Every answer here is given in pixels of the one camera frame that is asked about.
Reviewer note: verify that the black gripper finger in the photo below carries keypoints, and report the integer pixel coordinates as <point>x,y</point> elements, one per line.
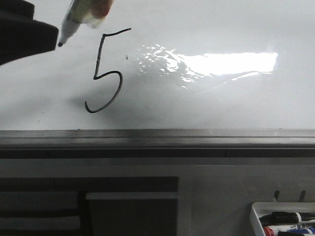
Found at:
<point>20,34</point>

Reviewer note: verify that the white whiteboard with frame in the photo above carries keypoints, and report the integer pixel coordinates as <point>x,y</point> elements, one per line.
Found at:
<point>170,77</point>

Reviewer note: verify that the red capped whiteboard marker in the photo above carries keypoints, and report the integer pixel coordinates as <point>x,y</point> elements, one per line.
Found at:
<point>289,230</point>

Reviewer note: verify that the black capped whiteboard marker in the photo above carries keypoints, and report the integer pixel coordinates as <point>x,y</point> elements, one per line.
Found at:
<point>282,217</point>

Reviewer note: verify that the white plastic marker tray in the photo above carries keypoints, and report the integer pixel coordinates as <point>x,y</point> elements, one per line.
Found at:
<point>260,209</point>

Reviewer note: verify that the white marker with taped magnet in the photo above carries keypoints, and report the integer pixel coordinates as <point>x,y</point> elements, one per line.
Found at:
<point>89,12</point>

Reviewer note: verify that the black felt storage pockets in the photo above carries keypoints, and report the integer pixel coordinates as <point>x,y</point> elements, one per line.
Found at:
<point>109,206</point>

